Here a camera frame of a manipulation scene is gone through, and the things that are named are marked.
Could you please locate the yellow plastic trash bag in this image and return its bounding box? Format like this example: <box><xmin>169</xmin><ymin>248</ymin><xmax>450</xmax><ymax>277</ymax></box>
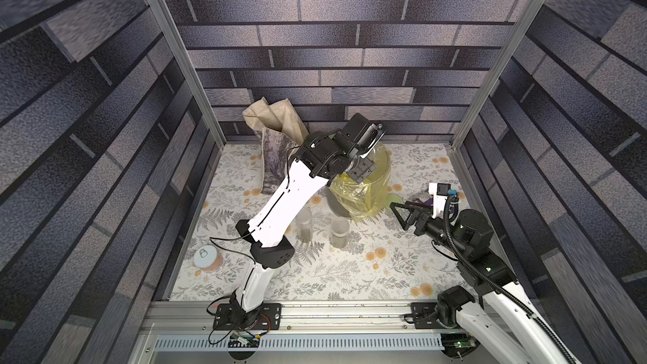
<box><xmin>330</xmin><ymin>144</ymin><xmax>391</xmax><ymax>222</ymax></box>

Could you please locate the small clear bean jar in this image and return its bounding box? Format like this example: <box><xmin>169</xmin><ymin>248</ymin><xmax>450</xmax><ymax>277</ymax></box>
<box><xmin>330</xmin><ymin>217</ymin><xmax>350</xmax><ymax>249</ymax></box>

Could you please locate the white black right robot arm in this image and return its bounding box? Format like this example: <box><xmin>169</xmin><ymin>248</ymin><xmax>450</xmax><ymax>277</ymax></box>
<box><xmin>390</xmin><ymin>195</ymin><xmax>578</xmax><ymax>363</ymax></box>

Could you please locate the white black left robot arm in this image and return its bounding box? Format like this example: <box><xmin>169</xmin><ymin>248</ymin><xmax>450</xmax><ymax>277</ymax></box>
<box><xmin>229</xmin><ymin>124</ymin><xmax>384</xmax><ymax>330</ymax></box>

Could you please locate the beige printed tote bag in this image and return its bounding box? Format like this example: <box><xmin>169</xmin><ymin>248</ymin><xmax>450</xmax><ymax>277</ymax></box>
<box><xmin>243</xmin><ymin>97</ymin><xmax>308</xmax><ymax>195</ymax></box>

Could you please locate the green circuit board right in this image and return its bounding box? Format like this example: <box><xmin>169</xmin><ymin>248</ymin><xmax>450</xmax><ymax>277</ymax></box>
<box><xmin>441</xmin><ymin>334</ymin><xmax>480</xmax><ymax>356</ymax></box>

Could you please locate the green circuit board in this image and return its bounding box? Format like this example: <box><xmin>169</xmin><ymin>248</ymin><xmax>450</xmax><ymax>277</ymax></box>
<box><xmin>441</xmin><ymin>334</ymin><xmax>480</xmax><ymax>356</ymax></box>
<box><xmin>227</xmin><ymin>333</ymin><xmax>259</xmax><ymax>349</ymax></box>

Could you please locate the white round lid with symbol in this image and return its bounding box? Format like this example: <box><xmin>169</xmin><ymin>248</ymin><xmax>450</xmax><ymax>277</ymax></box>
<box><xmin>193</xmin><ymin>244</ymin><xmax>223</xmax><ymax>272</ymax></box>

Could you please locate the green circuit board left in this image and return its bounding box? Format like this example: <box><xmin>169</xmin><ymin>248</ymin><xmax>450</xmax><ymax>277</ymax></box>
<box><xmin>227</xmin><ymin>333</ymin><xmax>259</xmax><ymax>349</ymax></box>

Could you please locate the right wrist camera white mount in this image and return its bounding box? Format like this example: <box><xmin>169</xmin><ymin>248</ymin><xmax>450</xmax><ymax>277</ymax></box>
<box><xmin>428</xmin><ymin>182</ymin><xmax>458</xmax><ymax>218</ymax></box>

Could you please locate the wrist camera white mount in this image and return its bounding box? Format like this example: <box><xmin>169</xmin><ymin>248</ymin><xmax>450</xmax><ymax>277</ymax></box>
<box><xmin>333</xmin><ymin>113</ymin><xmax>387</xmax><ymax>158</ymax></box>
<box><xmin>428</xmin><ymin>182</ymin><xmax>458</xmax><ymax>218</ymax></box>

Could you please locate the black corrugated cable conduit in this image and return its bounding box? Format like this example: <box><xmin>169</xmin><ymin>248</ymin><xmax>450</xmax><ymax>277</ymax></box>
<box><xmin>441</xmin><ymin>194</ymin><xmax>577</xmax><ymax>364</ymax></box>

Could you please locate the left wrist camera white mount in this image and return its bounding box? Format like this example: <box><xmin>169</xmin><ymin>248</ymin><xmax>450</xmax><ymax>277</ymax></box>
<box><xmin>333</xmin><ymin>113</ymin><xmax>387</xmax><ymax>158</ymax></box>

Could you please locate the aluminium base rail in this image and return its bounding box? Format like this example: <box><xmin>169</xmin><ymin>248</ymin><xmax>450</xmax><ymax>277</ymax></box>
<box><xmin>140</xmin><ymin>300</ymin><xmax>468</xmax><ymax>355</ymax></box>

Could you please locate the aluminium frame post right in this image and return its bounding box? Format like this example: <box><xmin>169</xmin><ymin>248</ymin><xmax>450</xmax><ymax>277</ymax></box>
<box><xmin>451</xmin><ymin>0</ymin><xmax>546</xmax><ymax>153</ymax></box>

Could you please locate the aluminium frame post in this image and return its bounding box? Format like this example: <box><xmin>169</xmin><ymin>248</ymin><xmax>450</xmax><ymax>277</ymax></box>
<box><xmin>147</xmin><ymin>0</ymin><xmax>227</xmax><ymax>150</ymax></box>
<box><xmin>451</xmin><ymin>0</ymin><xmax>546</xmax><ymax>153</ymax></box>

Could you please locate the aluminium frame post left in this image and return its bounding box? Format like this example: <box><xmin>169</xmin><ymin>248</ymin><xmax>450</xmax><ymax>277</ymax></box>
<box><xmin>147</xmin><ymin>0</ymin><xmax>227</xmax><ymax>150</ymax></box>

